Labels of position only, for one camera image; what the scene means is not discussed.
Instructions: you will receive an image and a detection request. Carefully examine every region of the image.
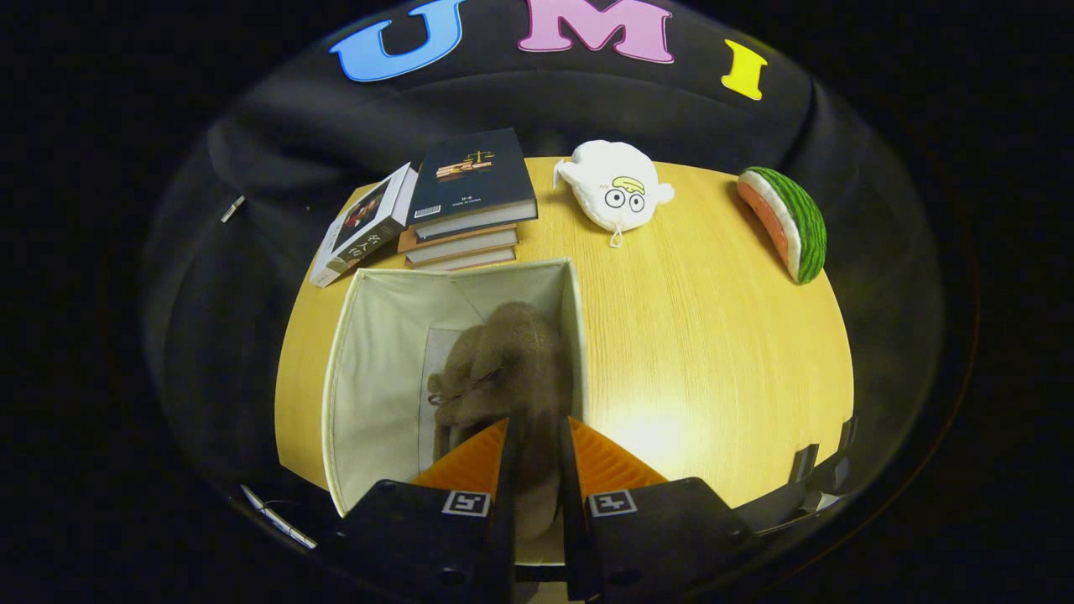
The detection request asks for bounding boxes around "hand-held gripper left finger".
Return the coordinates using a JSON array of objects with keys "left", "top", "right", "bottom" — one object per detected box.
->
[{"left": 334, "top": 417, "right": 516, "bottom": 604}]

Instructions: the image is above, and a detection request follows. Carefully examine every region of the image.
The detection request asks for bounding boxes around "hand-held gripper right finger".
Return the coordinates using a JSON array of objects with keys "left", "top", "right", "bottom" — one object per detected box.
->
[{"left": 559, "top": 415, "right": 753, "bottom": 602}]

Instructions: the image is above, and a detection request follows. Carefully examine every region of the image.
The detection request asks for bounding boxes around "fabric storage box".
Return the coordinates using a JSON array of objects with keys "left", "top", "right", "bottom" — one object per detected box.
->
[{"left": 321, "top": 257, "right": 588, "bottom": 567}]

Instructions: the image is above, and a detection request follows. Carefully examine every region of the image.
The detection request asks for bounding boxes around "thin brown book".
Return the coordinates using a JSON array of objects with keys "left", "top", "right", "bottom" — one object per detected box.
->
[{"left": 405, "top": 246, "right": 518, "bottom": 272}]

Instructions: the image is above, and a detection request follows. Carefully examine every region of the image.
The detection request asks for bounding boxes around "brown cover book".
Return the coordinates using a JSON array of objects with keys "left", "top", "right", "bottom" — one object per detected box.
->
[{"left": 399, "top": 222, "right": 519, "bottom": 265}]

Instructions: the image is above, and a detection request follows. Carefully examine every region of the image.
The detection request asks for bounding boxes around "white portrait cover book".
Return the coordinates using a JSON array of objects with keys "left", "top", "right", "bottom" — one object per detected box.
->
[{"left": 309, "top": 162, "right": 418, "bottom": 289}]

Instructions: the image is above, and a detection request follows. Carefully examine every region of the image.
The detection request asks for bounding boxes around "dark hardcover book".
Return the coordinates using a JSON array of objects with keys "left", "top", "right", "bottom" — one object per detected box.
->
[{"left": 407, "top": 128, "right": 538, "bottom": 242}]

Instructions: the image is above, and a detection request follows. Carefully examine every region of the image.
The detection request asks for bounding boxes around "white plush toy with eyes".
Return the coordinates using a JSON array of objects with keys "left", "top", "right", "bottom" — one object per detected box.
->
[{"left": 554, "top": 140, "right": 675, "bottom": 248}]

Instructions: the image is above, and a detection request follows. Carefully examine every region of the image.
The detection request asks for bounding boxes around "black backdrop cloth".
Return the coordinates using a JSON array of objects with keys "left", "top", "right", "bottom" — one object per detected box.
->
[{"left": 143, "top": 0, "right": 949, "bottom": 546}]

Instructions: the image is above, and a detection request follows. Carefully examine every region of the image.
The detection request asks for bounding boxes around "watermelon slice plush toy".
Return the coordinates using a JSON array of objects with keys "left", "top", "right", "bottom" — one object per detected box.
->
[{"left": 737, "top": 166, "right": 827, "bottom": 284}]

